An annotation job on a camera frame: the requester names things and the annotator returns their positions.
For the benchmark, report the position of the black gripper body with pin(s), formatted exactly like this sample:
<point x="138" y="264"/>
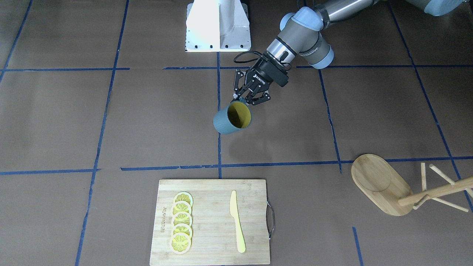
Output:
<point x="261" y="75"/>

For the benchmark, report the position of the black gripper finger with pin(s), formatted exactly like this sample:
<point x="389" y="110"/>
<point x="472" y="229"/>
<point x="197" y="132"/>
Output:
<point x="244" y="86"/>
<point x="257" y="95"/>

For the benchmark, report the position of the blue cup yellow inside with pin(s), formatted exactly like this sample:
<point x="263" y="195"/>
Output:
<point x="233" y="118"/>

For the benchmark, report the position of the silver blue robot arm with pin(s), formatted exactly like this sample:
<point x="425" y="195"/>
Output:
<point x="300" y="35"/>

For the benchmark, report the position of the wooden cup storage rack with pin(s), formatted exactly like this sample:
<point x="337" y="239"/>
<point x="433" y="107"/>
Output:
<point x="382" y="184"/>

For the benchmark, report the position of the yellow plastic knife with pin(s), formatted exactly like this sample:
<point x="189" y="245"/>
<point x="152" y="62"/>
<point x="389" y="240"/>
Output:
<point x="233" y="208"/>

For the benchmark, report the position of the lemon slice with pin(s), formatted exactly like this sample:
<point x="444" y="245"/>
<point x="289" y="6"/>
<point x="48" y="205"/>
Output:
<point x="184" y="196"/>
<point x="180" y="243"/>
<point x="181" y="206"/>
<point x="182" y="228"/>
<point x="182" y="217"/>

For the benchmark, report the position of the wooden cutting board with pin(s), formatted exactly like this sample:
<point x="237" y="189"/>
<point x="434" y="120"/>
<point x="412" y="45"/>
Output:
<point x="213" y="241"/>

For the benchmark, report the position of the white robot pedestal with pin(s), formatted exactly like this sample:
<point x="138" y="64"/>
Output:
<point x="217" y="26"/>

